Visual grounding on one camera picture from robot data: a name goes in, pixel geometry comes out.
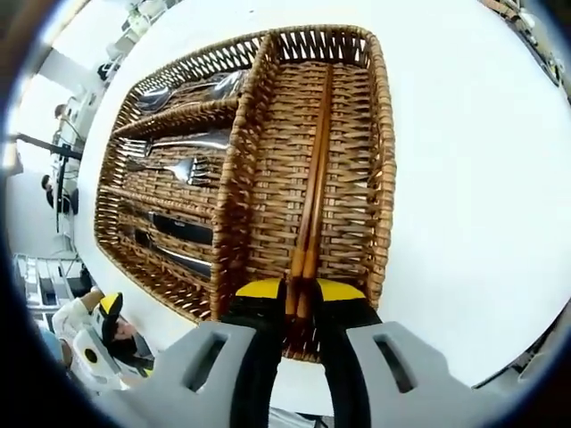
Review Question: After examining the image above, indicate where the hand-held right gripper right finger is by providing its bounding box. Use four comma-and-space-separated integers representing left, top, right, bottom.
311, 278, 509, 428

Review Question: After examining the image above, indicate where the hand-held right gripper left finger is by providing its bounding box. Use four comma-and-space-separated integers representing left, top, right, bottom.
95, 276, 286, 428

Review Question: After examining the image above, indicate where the grey flat tray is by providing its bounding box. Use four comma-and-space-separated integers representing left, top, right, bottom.
525, 35, 564, 86

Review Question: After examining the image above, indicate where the brown wicker storage tray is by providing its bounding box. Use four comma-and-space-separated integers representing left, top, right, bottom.
92, 24, 398, 363

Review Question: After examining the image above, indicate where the person's left hand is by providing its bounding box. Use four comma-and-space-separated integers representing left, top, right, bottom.
113, 317, 140, 345

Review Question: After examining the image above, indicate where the steel fork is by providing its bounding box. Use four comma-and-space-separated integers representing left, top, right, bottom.
125, 155, 224, 186
119, 131, 233, 157

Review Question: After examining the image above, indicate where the steel-handled knife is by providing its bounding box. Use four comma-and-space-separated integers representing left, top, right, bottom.
133, 229, 213, 280

